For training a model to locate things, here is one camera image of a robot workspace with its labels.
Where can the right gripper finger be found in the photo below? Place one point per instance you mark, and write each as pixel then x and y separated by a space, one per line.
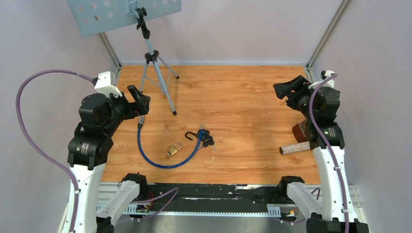
pixel 284 89
pixel 292 100

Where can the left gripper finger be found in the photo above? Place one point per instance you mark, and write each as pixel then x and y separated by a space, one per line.
pixel 144 110
pixel 136 95

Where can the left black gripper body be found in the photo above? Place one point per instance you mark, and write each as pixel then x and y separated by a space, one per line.
pixel 122 108

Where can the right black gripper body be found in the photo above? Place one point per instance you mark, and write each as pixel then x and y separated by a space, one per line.
pixel 304 97

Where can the brass padlock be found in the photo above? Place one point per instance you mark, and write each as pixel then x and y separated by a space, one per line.
pixel 174 149

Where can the black keys bunch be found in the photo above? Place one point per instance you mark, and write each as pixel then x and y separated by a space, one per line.
pixel 209 142

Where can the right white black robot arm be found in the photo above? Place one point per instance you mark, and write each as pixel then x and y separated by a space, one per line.
pixel 319 104

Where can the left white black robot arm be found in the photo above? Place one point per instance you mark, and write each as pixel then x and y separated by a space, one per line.
pixel 101 116

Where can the brown wooden metronome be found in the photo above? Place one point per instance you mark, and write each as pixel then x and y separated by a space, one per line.
pixel 300 131

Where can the blue music stand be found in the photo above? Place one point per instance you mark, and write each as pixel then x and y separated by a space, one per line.
pixel 98 16

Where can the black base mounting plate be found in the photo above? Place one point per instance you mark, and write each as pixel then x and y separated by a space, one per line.
pixel 214 198

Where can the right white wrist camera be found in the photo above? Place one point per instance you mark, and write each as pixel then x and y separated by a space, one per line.
pixel 325 75

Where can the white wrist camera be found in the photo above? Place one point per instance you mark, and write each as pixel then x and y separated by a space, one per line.
pixel 107 84
pixel 325 75

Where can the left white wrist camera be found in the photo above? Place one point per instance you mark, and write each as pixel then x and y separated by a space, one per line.
pixel 107 84

